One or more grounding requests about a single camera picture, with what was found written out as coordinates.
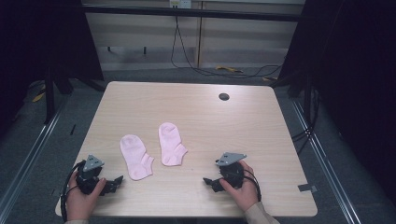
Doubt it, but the black curtain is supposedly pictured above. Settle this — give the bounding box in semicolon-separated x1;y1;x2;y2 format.
276;0;396;197
0;0;105;138

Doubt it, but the grey tape piece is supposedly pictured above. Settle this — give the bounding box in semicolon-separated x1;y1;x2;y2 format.
297;183;318;193

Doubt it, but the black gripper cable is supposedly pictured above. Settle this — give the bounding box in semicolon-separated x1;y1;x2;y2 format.
60;160;87;223
242;169;262;203

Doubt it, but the yellow strap on floor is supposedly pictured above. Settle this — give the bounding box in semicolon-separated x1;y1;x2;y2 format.
215;64;244;74

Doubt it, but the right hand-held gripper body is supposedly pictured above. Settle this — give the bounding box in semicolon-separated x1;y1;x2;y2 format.
214;151;248;190

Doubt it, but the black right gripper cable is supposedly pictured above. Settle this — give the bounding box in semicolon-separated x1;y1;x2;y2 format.
242;169;262;203

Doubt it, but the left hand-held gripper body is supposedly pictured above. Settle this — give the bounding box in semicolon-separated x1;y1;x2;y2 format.
75;154;110;196

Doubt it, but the person's right hand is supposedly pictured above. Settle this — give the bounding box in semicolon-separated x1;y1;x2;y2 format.
219;160;260;213

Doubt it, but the long black floor cable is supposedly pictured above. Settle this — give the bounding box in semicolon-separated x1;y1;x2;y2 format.
170;15;283;78

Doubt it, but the bundle of black cables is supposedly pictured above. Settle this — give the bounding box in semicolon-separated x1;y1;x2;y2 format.
290;77;321;155

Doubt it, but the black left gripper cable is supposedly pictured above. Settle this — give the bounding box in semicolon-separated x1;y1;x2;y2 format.
60;160;87;223

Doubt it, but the black horizontal bar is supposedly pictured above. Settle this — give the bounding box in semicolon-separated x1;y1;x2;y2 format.
82;4;303;22

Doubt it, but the yellow scrap on floor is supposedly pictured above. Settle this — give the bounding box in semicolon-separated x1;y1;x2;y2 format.
32;83;47;103

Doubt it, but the person's left hand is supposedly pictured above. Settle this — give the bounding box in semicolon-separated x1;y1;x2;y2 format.
65;170;107;222

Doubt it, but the metal floor rail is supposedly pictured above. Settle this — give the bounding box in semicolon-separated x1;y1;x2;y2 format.
0;102;68;218
290;99;363;224

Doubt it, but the black metal stand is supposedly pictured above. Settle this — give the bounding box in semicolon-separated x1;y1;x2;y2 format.
43;62;74;125
303;74;314;129

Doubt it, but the pink sock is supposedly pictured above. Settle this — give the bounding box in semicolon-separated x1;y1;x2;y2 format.
158;121;189;167
120;133;155;181

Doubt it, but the white wall socket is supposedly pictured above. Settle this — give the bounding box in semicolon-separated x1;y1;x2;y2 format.
168;0;192;9

